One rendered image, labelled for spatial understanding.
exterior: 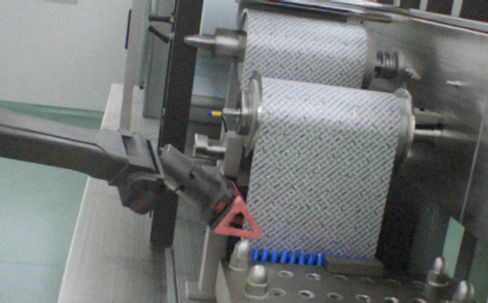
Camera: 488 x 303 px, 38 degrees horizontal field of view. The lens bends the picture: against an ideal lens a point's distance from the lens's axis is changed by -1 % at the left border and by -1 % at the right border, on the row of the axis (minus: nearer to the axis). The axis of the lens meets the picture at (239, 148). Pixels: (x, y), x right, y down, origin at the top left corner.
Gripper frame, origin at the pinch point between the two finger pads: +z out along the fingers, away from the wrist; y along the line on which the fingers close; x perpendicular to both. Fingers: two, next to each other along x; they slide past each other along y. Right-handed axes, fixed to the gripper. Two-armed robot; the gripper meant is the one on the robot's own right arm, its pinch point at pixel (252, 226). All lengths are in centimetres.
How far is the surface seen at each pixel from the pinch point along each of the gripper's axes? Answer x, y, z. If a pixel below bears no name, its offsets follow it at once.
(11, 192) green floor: -133, -320, -15
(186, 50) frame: 14.7, -33.1, -22.4
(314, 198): 10.1, 0.5, 5.0
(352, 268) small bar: 5.5, 6.6, 15.4
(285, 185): 8.9, 0.4, -0.3
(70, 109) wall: -120, -557, -5
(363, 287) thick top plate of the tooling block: 4.8, 11.6, 16.2
